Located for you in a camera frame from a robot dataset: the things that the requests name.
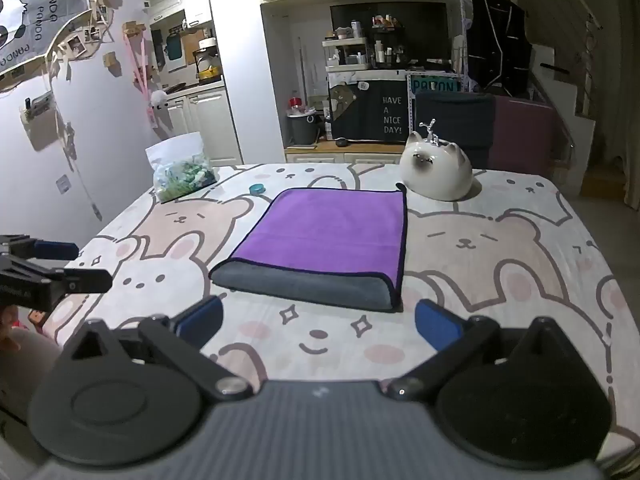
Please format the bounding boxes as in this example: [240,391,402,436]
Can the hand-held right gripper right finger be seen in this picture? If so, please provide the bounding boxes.
[387,298,572,402]

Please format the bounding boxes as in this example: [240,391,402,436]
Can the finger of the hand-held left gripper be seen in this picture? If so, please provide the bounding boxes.
[0,233,81,262]
[27,268,114,295]

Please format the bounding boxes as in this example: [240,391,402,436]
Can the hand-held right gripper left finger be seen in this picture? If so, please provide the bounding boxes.
[59,295,254,403]

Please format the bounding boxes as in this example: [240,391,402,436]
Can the purple and grey towel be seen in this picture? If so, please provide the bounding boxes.
[207,186,409,314]

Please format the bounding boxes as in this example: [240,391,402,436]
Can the bear printed blanket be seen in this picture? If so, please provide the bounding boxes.
[41,161,640,463]

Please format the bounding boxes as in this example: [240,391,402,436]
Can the clear plastic bag with contents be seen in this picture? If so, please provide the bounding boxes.
[144,131,220,205]

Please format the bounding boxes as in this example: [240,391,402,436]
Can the white ceramic cat figure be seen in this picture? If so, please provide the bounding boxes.
[399,118,474,203]

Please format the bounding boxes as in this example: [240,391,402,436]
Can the white kitchen cabinet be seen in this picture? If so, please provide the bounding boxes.
[152,83,244,167]

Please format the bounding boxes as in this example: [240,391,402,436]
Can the dark blue chair back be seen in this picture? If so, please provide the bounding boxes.
[414,90,496,169]

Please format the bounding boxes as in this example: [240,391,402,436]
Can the maroon chair back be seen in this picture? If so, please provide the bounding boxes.
[487,95,572,177]

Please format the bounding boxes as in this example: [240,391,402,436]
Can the wooden side counter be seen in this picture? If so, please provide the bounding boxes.
[284,138,417,156]

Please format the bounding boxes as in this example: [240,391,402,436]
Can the grey waste bin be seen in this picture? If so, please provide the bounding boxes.
[286,110,321,146]

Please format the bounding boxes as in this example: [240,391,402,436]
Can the black lettered cloth sign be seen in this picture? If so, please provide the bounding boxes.
[329,79,412,143]

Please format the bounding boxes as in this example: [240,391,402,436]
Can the green framed sign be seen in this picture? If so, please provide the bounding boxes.
[406,73,462,133]

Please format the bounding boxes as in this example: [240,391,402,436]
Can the white shelf organiser with bottles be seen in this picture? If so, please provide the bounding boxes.
[322,16,407,74]

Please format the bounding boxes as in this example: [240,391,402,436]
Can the black hanging jacket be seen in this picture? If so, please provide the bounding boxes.
[466,0,534,97]

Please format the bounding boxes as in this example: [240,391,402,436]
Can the wall pocket holder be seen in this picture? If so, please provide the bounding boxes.
[19,91,56,124]

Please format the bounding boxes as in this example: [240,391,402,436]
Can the pink hanging strap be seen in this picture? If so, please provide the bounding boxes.
[121,34,160,137]

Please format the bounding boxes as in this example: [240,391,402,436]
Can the panda wall poster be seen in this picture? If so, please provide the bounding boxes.
[0,0,124,95]

